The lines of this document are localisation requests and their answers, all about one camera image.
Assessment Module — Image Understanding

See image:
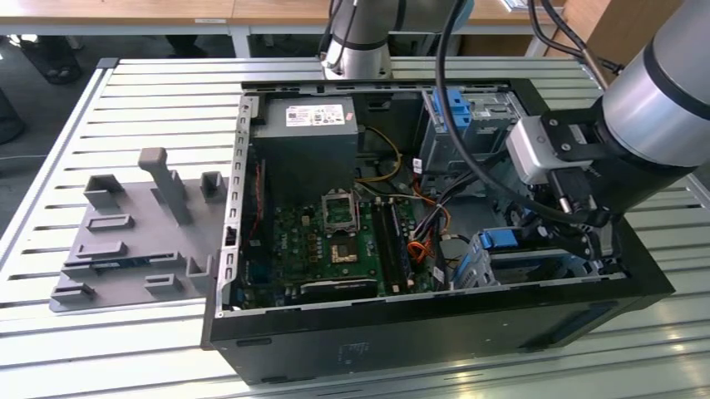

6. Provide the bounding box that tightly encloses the hard disk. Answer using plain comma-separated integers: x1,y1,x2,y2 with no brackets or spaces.
477,227,526,251

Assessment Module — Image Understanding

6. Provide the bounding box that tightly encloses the low metal disk bay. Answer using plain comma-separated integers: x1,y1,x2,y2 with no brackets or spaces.
450,227,632,292

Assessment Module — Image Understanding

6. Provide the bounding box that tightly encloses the black RAM slot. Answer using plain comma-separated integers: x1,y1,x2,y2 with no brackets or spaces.
371,196,402,294

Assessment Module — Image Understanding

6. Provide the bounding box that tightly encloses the tall metal drive cage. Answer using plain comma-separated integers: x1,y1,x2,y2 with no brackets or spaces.
417,87,534,196

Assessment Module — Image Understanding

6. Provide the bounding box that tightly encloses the blue plastic drive latch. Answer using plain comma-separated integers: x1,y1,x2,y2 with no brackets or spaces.
434,88,471,131

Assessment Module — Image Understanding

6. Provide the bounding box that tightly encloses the brown wooden cabinet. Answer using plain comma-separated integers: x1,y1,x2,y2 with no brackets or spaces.
546,0,688,70

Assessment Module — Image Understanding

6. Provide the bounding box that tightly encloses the black PC case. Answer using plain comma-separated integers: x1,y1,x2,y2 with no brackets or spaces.
201,77,677,386

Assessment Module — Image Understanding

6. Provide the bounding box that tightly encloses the CPU socket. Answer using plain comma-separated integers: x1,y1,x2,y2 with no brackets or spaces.
319,187,363,236

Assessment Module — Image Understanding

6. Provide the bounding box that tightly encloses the square chipset chip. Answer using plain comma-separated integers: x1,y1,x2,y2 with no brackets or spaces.
331,243,359,264

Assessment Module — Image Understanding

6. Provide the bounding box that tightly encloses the black graphics card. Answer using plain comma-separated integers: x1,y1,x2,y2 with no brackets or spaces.
298,276,379,303

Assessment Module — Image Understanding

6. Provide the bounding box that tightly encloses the grey power supply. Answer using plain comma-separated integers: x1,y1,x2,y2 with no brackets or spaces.
250,96,359,209

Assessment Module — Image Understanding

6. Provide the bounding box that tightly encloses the green motherboard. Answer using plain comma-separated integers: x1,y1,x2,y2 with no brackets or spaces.
243,186,439,308

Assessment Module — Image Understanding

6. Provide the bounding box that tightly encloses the grey parts rack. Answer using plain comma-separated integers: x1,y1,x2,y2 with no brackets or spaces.
48,145,234,313

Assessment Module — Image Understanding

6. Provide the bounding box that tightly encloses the green board RAM stick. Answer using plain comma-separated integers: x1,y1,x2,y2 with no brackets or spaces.
88,257,152,270

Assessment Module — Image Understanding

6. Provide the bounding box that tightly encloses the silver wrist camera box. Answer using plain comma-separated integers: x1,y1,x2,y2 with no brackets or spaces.
503,108,605,186

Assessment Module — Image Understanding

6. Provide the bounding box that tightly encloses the pale blue bay bracket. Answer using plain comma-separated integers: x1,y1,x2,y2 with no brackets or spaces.
455,244,494,290

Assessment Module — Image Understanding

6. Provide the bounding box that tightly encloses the thin orange wire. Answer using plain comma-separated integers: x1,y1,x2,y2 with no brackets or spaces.
387,191,451,236

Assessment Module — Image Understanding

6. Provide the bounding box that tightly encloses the black wire bundle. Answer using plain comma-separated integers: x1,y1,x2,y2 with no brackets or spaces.
409,201,454,244

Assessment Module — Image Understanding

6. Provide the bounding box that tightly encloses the thin black cable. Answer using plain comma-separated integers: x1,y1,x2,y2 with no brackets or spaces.
525,0,621,86

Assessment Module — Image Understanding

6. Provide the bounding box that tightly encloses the orange wire bundle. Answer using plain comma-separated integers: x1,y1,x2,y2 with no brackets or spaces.
407,239,441,264

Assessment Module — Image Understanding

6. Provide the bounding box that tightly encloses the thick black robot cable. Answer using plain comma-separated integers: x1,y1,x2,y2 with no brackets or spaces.
434,0,609,228

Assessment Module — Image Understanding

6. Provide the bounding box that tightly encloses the yellow wire pair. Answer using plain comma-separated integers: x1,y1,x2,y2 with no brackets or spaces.
354,124,405,185

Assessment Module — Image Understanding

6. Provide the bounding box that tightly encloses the wooden desk white frame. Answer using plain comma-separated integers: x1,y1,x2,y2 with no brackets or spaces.
230,0,556,57
0,0,238,55

